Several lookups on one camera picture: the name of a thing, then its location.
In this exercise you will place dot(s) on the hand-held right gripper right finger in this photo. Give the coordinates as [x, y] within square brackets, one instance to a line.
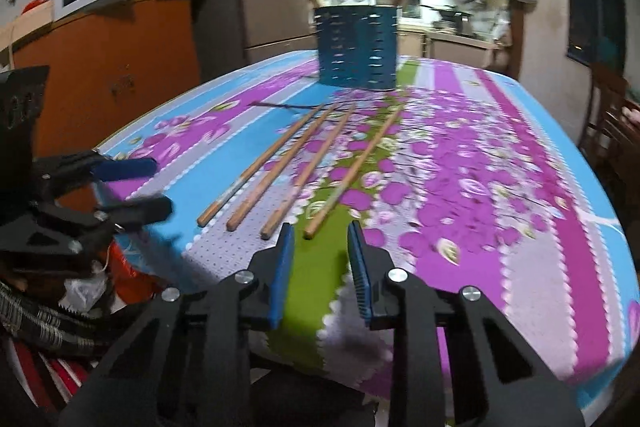
[361, 277]

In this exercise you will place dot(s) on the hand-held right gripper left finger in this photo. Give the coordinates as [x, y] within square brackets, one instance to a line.
[280, 277]

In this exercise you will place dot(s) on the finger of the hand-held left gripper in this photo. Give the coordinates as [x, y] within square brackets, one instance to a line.
[127, 169]
[145, 210]

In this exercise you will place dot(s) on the brown wooden chopstick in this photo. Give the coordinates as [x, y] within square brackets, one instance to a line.
[282, 166]
[352, 172]
[260, 163]
[308, 169]

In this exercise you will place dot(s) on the blue perforated utensil holder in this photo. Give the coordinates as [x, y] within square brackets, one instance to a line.
[356, 49]

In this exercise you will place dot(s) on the red plastic object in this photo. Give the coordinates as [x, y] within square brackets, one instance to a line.
[137, 279]

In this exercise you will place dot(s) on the clear plastic bag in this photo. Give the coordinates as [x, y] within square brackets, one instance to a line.
[86, 292]

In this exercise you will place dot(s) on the orange wooden cabinet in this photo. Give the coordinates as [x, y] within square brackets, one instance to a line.
[125, 57]

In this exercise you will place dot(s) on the floral striped tablecloth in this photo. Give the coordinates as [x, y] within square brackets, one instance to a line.
[450, 207]

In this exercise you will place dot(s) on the dark plaid clothing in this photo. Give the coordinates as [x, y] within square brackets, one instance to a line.
[45, 312]

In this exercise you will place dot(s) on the red striped cloth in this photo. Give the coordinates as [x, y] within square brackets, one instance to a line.
[40, 372]

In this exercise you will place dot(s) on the black wok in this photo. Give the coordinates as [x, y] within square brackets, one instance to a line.
[446, 11]

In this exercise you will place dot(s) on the wooden chair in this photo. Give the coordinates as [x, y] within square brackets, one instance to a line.
[610, 122]

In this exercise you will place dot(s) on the dark window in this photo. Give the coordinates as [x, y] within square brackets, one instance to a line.
[592, 2]

